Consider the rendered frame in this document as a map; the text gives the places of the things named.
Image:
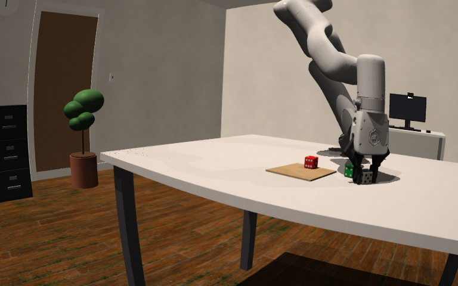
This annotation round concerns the tan mat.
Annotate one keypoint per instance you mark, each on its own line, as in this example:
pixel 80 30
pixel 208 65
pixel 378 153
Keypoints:
pixel 298 171

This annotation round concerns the green die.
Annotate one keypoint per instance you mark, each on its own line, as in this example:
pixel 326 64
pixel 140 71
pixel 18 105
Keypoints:
pixel 348 170

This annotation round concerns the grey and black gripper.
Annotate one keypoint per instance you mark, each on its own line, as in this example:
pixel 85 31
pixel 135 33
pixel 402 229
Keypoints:
pixel 369 136

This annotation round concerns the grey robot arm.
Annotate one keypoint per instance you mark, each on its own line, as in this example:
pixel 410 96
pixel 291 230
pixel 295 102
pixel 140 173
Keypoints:
pixel 330 64

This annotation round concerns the red die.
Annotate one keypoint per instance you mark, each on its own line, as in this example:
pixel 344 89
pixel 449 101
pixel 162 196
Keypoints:
pixel 311 162

